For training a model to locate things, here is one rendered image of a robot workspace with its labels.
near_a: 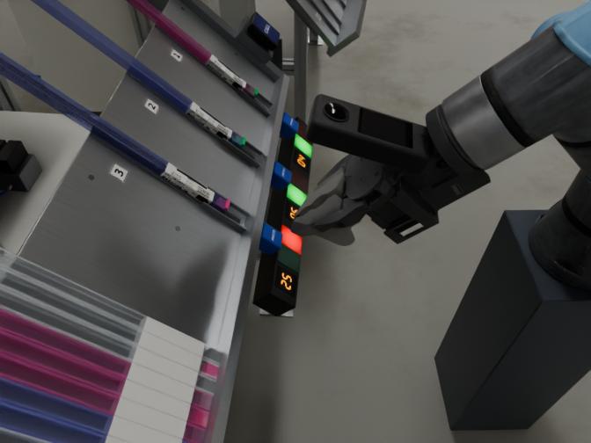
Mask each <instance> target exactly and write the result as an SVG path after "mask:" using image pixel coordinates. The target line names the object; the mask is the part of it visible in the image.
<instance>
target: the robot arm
mask: <svg viewBox="0 0 591 443"><path fill-rule="evenodd" d="M426 124H427V126H426V127H425V126H422V125H420V124H417V123H413V122H410V121H408V120H403V119H400V118H397V117H394V116H391V115H389V114H386V113H380V112H378V111H375V110H372V109H368V108H366V107H363V106H360V105H355V104H352V103H349V102H346V101H344V100H340V99H337V98H333V97H330V96H327V95H324V94H318V95H317V96H316V97H315V99H314V102H313V105H312V107H311V110H310V117H309V122H308V126H307V130H306V139H307V140H308V141H309V142H312V143H315V144H318V145H321V146H324V147H327V148H330V149H336V150H338V151H341V152H345V153H347V154H349V155H347V156H345V157H344V158H342V159H341V160H340V161H339V162H338V163H336V164H335V165H334V166H333V167H332V169H331V170H330V171H329V172H328V173H327V174H326V175H325V176H324V177H323V178H322V179H321V180H320V181H319V182H318V183H317V187H316V188H315V189H314V190H313V191H312V192H311V193H310V195H309V196H308V197H307V199H306V200H305V201H304V203H303V204H302V205H301V206H300V208H299V209H298V211H297V212H296V213H295V217H294V220H293V222H292V224H291V232H292V233H294V234H296V235H299V236H313V235H316V236H319V237H322V238H324V239H325V240H328V241H330V242H332V243H336V244H337V245H341V246H348V245H350V244H352V243H353V242H354V240H355V238H354V234H353V232H352V230H351V228H352V227H353V226H354V225H356V224H358V223H359V222H361V220H362V218H363V217H364V215H365V214H367V215H368V216H369V217H371V221H372V222H374V223H375V224H376V225H378V226H379V227H380V228H381V229H386V230H385V231H384V232H383V233H384V234H385V235H386V236H387V237H388V238H389V239H391V240H392V241H393V242H395V243H396V244H399V243H402V242H403V241H405V240H407V239H409V238H411V237H413V236H416V235H418V234H419V233H421V232H422V231H424V230H426V229H429V228H431V227H433V226H434V225H436V224H438V223H439V216H438V211H439V210H440V209H441V208H443V207H445V206H447V205H449V204H451V203H452V202H454V201H456V200H459V199H461V198H462V197H464V196H466V195H467V194H469V193H471V192H474V191H476V190H477V189H479V188H480V187H482V186H484V185H487V184H489V183H491V179H490V176H489V175H488V173H486V172H485V170H488V169H490V168H492V167H493V166H494V165H496V164H498V163H501V162H503V161H504V160H506V159H508V158H509V157H511V156H513V155H515V154H517V153H519V152H521V151H522V150H524V149H526V148H528V147H529V146H531V145H533V144H535V143H536V142H539V141H541V140H542V139H544V138H545V137H547V136H549V135H551V134H552V135H553V136H554V137H555V139H556V140H557V141H558V142H559V143H560V145H561V146H562V147H563V148H564V149H565V151H566V152H567V153H568V154H569V156H570V157H571V158H572V159H573V161H574V162H575V163H576V164H578V166H579V167H580V170H579V172H578V174H577V175H576V177H575V179H574V180H573V182H572V183H571V185H570V187H569V188H568V190H567V192H566V194H565V196H564V198H563V199H561V200H560V201H558V202H557V203H556V204H554V205H553V206H552V207H551V208H550V209H548V210H546V211H545V212H543V213H542V214H540V215H539V217H538V218H537V219H536V221H535V223H534V224H533V226H532V228H531V230H530V232H529V248H530V251H531V253H532V255H533V257H534V258H535V260H536V261H537V263H538V264H539V265H540V266H542V268H543V269H544V270H545V271H546V272H547V273H549V274H550V275H551V276H553V277H554V278H556V279H557V280H560V281H561V282H563V283H565V284H567V285H569V286H571V287H576V288H578V289H582V290H586V291H591V0H588V1H586V2H585V3H583V4H582V5H580V6H579V7H577V8H576V9H574V10H572V11H566V12H560V13H558V14H556V15H554V16H552V17H550V18H548V19H547V20H545V21H544V22H543V23H542V24H541V25H540V26H539V27H538V28H537V29H536V30H535V32H534V33H533V35H532V36H531V38H530V40H529V41H528V42H526V43H525V44H523V45H522V46H520V47H518V48H517V49H516V50H515V51H514V52H512V53H511V54H509V55H507V56H506V57H504V58H503V59H502V60H500V61H499V62H497V63H495V64H494V65H492V66H491V68H489V69H487V70H486V71H484V72H483V73H482V74H480V75H479V76H477V77H476V78H474V79H473V80H471V81H470V82H468V83H467V84H466V85H464V86H463V87H462V88H460V89H459V90H457V91H455V92H454V93H452V94H451V95H449V96H448V97H447V98H445V99H443V101H442V104H440V105H438V106H436V107H435V108H434V109H432V110H431V111H429V112H428V113H427V114H426ZM418 223H420V224H422V225H423V227H421V228H419V229H416V230H414V231H413V232H411V233H409V234H407V235H405V236H403V235H401V234H400V233H401V232H403V231H405V230H407V229H409V228H411V227H412V226H414V225H416V224H418Z"/></svg>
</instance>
